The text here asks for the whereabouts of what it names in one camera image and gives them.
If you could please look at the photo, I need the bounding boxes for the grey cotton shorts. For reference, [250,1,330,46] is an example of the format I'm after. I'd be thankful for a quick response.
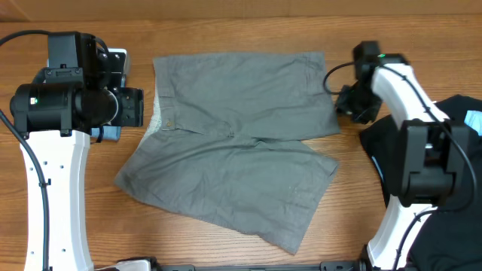
[114,51,340,254]

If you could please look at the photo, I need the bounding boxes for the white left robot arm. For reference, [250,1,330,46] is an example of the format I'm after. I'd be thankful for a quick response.
[7,32,144,270]

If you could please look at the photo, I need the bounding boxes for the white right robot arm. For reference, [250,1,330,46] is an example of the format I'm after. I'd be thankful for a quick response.
[324,41,472,270]

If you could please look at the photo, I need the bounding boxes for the folded blue denim shorts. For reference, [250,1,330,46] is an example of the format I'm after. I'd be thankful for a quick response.
[90,126,121,142]

